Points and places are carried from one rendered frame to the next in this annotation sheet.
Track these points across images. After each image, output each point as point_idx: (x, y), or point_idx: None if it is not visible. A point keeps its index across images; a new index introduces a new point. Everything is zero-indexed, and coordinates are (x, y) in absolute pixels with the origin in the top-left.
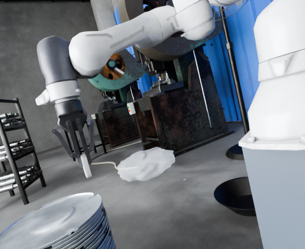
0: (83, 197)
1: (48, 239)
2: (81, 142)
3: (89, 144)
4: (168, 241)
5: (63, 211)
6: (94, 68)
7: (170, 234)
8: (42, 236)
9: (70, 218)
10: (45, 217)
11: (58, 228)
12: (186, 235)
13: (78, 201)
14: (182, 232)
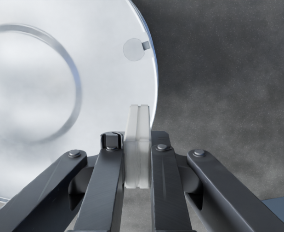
0: (110, 22)
1: (26, 182)
2: (152, 186)
3: (200, 171)
4: (257, 19)
5: (48, 85)
6: None
7: (272, 3)
8: (10, 159)
9: (68, 130)
10: None
11: (42, 152)
12: None
13: (91, 38)
14: None
